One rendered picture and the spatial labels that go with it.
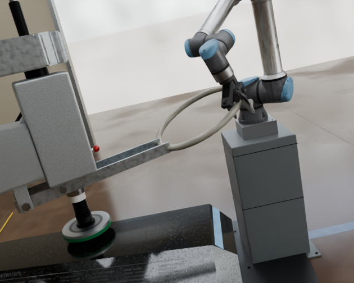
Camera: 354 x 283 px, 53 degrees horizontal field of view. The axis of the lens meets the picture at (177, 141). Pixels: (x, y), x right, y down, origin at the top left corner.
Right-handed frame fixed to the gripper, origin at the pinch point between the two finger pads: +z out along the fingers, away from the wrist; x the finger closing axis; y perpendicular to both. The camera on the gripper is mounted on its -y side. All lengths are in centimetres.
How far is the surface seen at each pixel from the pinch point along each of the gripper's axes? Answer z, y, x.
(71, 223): -5, -64, 66
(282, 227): 98, 16, 26
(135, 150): -12, -27, 44
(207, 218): 19.1, -43.4, 13.7
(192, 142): -7.0, -23.1, 14.9
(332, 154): 178, 180, 39
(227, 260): 24, -61, 0
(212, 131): -6.9, -17.9, 6.3
